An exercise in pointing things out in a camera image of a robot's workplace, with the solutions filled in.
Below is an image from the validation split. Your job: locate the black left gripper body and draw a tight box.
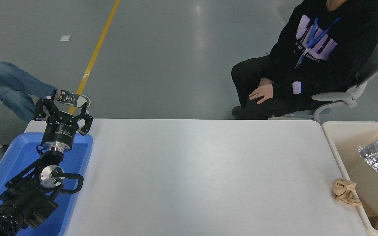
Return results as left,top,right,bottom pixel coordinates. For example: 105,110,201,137
41,111,84,146

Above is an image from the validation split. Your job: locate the person's hand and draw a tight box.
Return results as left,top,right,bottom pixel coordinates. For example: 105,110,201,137
249,78,275,105

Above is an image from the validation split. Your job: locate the blue plastic tray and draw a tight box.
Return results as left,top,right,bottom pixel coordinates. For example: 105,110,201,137
0,132,94,236

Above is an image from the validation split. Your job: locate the person in blue trousers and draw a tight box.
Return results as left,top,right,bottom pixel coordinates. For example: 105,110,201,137
0,56,91,123

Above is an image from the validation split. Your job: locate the person in black clothes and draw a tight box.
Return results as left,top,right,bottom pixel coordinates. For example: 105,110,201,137
231,0,378,120

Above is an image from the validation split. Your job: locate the large pale plastic bin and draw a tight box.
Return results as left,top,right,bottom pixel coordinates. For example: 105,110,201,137
321,121,378,236

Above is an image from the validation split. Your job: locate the crumpled tan paper ball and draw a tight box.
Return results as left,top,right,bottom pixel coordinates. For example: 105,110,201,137
332,179,362,207

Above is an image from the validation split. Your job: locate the blue lanyard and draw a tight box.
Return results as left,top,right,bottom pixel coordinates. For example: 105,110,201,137
295,16,341,69

